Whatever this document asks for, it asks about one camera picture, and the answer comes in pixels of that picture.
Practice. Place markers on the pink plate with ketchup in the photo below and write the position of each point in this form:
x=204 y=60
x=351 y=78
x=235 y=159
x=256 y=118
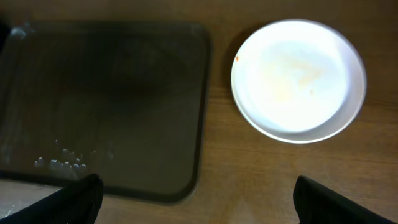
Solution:
x=296 y=73

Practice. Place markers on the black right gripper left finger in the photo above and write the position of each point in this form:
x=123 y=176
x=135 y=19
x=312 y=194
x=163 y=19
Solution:
x=78 y=203

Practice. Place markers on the brown plastic tray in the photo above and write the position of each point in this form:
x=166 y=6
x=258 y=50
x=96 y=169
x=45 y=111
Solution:
x=123 y=100

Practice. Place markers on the cream plate with ketchup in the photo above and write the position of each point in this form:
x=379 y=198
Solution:
x=340 y=120

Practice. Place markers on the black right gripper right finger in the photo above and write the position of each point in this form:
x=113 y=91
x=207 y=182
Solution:
x=317 y=204

